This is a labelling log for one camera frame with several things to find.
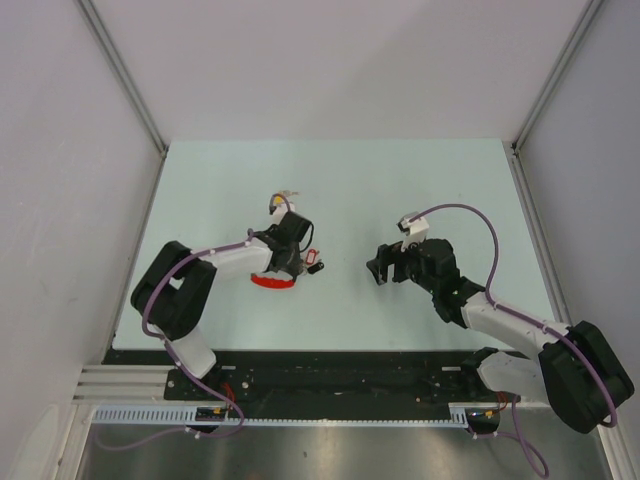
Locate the red handled metal key holder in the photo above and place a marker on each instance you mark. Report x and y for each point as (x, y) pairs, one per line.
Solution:
(273, 281)

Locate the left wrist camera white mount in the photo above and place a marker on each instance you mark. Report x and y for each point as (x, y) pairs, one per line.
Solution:
(279, 206)

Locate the aluminium frame post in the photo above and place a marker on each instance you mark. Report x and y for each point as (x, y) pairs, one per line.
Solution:
(115, 61)
(560, 68)

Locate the grey slotted cable duct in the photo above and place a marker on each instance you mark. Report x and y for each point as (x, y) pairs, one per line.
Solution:
(147, 415)

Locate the key with red tag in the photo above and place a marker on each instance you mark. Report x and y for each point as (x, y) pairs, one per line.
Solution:
(311, 257)

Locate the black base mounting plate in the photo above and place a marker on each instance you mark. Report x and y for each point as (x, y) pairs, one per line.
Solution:
(435, 376)

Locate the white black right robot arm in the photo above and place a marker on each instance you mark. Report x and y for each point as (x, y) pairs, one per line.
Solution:
(573, 369)

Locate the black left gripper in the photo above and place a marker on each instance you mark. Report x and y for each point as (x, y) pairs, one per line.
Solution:
(296, 258)

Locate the right aluminium frame post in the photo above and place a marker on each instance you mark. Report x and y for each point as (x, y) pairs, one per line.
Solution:
(560, 68)

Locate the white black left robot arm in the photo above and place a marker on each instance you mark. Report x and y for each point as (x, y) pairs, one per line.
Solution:
(173, 292)

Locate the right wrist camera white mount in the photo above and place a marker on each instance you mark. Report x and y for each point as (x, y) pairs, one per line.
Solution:
(415, 228)

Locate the left aluminium frame post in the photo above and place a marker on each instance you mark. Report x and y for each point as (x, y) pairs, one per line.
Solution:
(115, 61)

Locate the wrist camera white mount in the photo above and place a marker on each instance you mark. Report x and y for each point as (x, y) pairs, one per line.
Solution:
(279, 206)
(415, 228)

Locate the key with yellow tag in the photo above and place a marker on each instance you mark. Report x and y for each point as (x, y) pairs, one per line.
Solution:
(286, 193)

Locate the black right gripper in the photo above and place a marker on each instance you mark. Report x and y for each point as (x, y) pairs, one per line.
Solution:
(387, 255)

